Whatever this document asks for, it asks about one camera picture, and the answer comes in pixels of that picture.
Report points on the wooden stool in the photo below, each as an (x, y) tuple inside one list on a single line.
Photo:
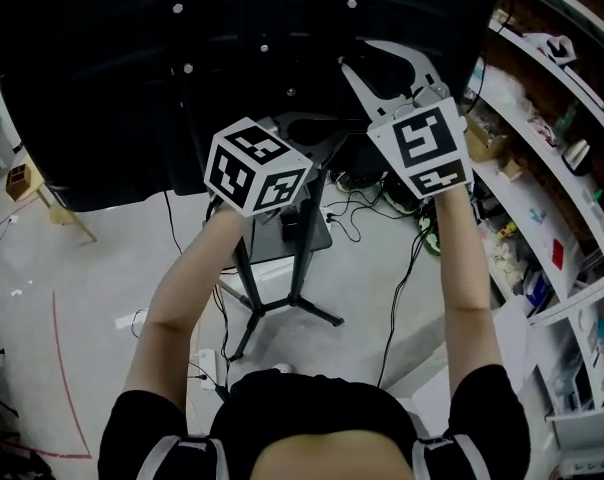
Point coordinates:
[(62, 213)]

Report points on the black television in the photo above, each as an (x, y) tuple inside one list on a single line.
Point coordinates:
[(82, 93)]

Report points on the small wooden box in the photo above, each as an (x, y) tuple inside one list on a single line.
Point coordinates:
[(24, 183)]

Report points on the small black box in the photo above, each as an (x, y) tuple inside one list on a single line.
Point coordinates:
[(289, 225)]

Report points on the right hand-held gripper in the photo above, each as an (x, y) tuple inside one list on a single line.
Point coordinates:
[(427, 143)]

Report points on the person's right forearm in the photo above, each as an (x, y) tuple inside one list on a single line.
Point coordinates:
[(464, 268)]

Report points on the person's left forearm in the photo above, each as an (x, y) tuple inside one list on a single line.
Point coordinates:
[(182, 288)]

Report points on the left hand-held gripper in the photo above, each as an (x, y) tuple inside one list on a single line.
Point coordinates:
[(252, 168)]

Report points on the white shelving unit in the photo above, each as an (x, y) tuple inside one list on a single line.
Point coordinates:
[(532, 208)]

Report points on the small cardboard box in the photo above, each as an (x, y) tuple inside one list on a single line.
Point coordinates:
[(511, 169)]

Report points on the person's left white shoe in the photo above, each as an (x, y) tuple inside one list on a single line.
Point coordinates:
[(282, 368)]

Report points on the black TV stand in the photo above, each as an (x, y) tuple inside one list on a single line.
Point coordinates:
[(304, 248)]

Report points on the person's black shirt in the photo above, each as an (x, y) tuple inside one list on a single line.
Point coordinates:
[(312, 403)]

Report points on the white and black cap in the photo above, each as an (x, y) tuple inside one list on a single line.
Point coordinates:
[(552, 48)]

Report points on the yellow toy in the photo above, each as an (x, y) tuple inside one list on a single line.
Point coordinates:
[(508, 230)]

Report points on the large cardboard box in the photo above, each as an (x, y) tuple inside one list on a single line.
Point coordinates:
[(484, 143)]

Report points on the black and green helmet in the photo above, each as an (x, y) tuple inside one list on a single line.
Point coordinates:
[(432, 235), (399, 204)]

